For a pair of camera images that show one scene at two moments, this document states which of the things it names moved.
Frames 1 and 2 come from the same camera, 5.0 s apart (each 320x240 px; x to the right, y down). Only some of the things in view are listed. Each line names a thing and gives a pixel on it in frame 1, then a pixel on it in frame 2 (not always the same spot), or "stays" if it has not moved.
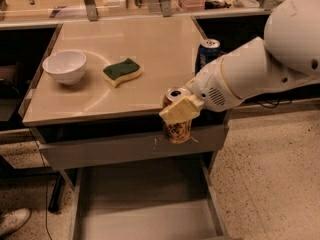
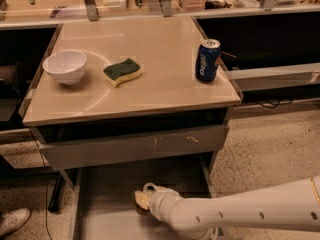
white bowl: [66, 66] stays
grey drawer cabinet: [97, 95] stays
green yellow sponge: [116, 73] stays
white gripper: [212, 84] to [157, 198]
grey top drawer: [132, 147] stays
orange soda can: [176, 132] to [142, 211]
